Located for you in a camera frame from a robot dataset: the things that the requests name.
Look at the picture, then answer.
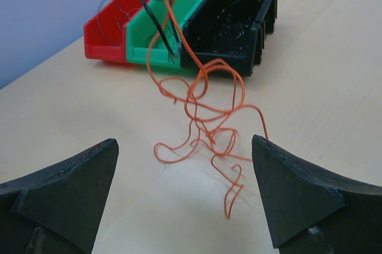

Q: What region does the black plastic bin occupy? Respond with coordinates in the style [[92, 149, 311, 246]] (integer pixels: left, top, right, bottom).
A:
[[182, 0, 278, 77]]

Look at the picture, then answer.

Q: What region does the red plastic bin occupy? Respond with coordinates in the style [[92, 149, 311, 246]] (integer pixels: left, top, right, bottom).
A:
[[84, 0, 143, 64]]

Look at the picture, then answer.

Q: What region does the orange black wire ball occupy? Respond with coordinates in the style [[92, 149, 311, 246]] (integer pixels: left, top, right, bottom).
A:
[[146, 0, 269, 219]]

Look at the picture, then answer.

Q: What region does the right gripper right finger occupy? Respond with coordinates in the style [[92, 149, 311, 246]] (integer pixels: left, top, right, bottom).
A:
[[252, 135, 381, 253]]

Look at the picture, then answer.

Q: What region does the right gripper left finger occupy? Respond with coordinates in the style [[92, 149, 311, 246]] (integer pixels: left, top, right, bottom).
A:
[[1, 139, 119, 253]]

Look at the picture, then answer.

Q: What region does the green plastic bin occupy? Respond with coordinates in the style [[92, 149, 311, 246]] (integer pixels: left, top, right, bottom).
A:
[[126, 0, 204, 69]]

